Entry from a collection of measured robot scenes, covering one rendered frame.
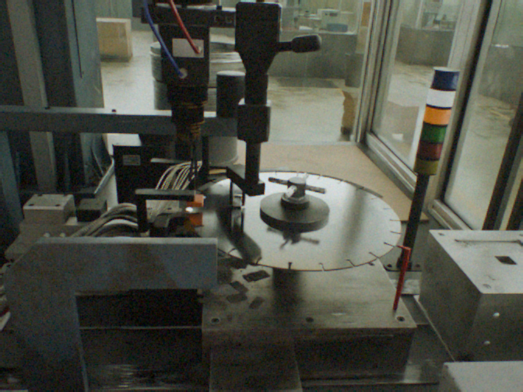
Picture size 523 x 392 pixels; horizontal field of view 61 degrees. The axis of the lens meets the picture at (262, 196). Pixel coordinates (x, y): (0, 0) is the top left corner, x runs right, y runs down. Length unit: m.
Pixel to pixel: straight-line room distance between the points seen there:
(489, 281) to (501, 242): 0.15
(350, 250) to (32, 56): 0.85
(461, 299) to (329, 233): 0.23
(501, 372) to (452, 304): 0.21
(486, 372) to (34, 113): 0.81
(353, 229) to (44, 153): 0.82
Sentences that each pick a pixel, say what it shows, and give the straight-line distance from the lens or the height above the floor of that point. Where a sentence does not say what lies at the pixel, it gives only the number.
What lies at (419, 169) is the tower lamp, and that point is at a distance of 0.89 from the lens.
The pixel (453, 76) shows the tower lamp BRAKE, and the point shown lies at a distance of 0.85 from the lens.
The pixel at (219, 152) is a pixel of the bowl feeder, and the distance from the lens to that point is 1.38.
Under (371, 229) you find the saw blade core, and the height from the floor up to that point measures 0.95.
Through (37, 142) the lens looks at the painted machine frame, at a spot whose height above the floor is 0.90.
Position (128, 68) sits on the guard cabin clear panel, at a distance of 1.75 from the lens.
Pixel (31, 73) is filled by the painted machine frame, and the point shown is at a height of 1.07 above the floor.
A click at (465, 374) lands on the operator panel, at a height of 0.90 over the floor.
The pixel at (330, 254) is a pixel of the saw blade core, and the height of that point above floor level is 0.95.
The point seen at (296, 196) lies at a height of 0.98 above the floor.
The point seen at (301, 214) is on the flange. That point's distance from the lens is 0.68.
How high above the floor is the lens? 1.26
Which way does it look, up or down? 25 degrees down
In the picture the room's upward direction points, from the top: 3 degrees clockwise
